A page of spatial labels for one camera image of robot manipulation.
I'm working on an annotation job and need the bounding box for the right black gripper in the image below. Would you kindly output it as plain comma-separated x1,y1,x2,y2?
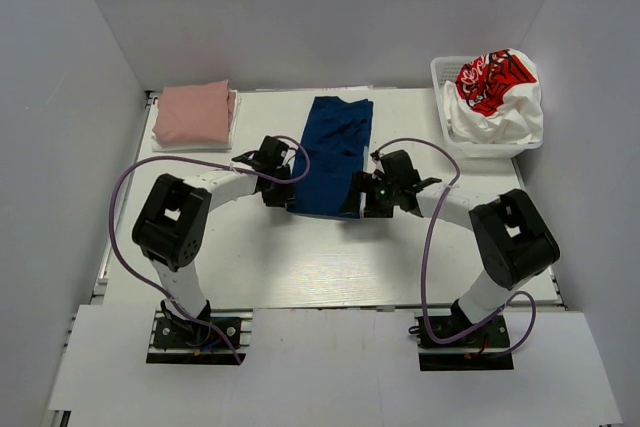
341,170,401,218

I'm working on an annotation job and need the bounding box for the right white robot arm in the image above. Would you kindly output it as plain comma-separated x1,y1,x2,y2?
340,150,560,346

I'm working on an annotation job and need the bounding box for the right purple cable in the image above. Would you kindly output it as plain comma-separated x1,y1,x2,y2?
370,136,539,359

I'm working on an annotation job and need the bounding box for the folded pink t shirt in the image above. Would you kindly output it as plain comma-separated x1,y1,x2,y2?
152,80,237,147

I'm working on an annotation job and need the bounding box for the purple cable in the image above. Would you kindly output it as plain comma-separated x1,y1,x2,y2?
370,136,539,359
108,134,312,366

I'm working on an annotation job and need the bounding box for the white plastic basket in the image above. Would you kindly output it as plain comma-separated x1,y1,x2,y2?
430,56,542,159

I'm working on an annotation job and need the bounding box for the blue t shirt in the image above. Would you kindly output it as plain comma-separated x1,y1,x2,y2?
287,96,374,219

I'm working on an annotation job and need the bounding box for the white red print t shirt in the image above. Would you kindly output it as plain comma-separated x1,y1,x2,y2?
441,48,543,146

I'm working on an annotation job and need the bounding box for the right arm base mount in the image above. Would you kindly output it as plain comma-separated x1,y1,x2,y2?
408,316,514,372

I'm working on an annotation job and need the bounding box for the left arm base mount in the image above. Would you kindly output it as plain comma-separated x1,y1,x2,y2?
146,310,253,366

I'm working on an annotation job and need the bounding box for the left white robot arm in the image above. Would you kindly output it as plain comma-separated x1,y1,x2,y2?
132,136,294,346

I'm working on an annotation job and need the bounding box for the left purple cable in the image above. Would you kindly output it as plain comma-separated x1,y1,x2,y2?
108,134,312,366

